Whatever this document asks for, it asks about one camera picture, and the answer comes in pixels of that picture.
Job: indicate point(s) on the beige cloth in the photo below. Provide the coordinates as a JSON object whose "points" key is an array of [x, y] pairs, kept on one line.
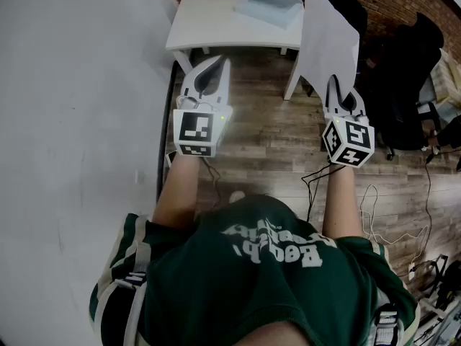
{"points": [[446, 78]]}

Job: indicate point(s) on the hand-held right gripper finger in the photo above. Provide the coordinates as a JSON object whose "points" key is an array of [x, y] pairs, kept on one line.
{"points": [[360, 106], [333, 96]]}

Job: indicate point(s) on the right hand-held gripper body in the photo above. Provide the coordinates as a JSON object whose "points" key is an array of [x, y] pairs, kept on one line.
{"points": [[354, 135]]}

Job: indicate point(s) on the person's green shirt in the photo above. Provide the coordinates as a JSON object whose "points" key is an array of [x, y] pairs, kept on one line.
{"points": [[252, 287]]}

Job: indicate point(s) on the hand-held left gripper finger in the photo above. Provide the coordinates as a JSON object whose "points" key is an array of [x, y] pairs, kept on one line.
{"points": [[225, 81], [189, 81]]}

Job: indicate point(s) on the white A4 paper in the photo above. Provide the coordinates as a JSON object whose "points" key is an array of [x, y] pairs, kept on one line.
{"points": [[324, 42]]}

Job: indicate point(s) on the black wall pipe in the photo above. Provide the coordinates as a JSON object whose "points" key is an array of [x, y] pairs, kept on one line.
{"points": [[162, 132]]}

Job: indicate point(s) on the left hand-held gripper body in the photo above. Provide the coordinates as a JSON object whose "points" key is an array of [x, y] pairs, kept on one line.
{"points": [[196, 128]]}

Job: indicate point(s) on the black floor equipment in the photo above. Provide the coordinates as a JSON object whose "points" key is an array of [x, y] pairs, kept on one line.
{"points": [[444, 283]]}

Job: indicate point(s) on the white table leg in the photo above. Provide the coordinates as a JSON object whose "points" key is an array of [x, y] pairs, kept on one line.
{"points": [[183, 61], [292, 79]]}

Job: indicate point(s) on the person's right forearm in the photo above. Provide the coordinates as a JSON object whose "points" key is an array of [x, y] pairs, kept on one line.
{"points": [[342, 200]]}

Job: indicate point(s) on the person's left forearm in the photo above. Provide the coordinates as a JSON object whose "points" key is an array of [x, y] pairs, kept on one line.
{"points": [[180, 193]]}

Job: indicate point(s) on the dark blue chair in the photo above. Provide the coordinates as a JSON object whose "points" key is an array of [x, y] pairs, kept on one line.
{"points": [[354, 13]]}

